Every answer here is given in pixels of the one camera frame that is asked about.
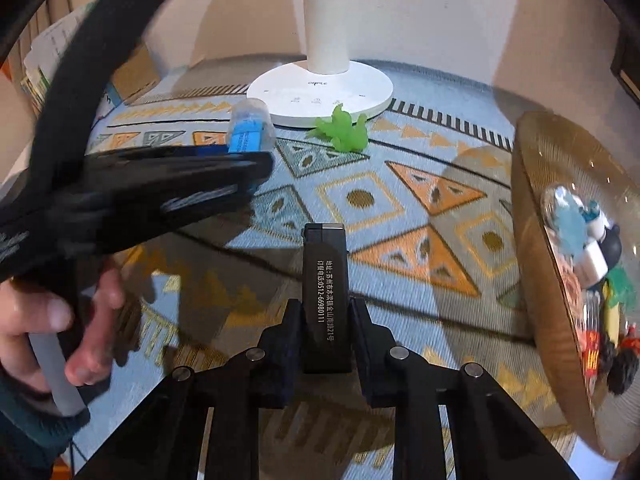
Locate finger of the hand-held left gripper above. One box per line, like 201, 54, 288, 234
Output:
122, 150, 276, 187

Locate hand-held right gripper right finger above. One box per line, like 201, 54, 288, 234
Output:
347, 295, 583, 480

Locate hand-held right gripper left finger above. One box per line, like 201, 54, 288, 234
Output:
75, 297, 307, 480

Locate black rectangular lighter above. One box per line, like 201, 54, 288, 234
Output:
302, 222, 352, 374

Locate clear tube with blue insert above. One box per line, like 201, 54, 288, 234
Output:
227, 98, 276, 156

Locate amber glass bowl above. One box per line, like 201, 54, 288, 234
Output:
510, 110, 640, 463

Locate small red packet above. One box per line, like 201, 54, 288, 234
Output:
582, 330, 602, 377

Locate yellow block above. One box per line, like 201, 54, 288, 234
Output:
600, 285, 622, 342

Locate black toy figure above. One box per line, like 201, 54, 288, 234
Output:
597, 335, 639, 396

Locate teal translucent toy figure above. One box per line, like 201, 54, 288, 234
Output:
602, 266, 635, 307

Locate person's left forearm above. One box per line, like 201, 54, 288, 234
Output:
0, 360, 92, 480

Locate person's left hand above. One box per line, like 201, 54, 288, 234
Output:
0, 265, 128, 393

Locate cardboard box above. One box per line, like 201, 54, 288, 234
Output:
106, 42, 162, 107

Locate light green toy figure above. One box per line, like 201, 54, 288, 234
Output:
306, 102, 372, 153

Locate white desk lamp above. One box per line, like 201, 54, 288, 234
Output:
246, 0, 394, 129

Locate stack of printed papers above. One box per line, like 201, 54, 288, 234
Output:
20, 4, 97, 117

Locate patterned blue tablecloth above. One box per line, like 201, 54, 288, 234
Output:
70, 57, 606, 480

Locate clear round white item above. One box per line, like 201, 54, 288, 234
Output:
541, 184, 576, 232

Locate small blue and white item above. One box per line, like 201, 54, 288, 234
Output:
582, 200, 609, 242

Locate small black round item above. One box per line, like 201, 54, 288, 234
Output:
602, 227, 624, 272

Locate dark wooden furniture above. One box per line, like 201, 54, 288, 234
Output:
609, 7, 640, 102

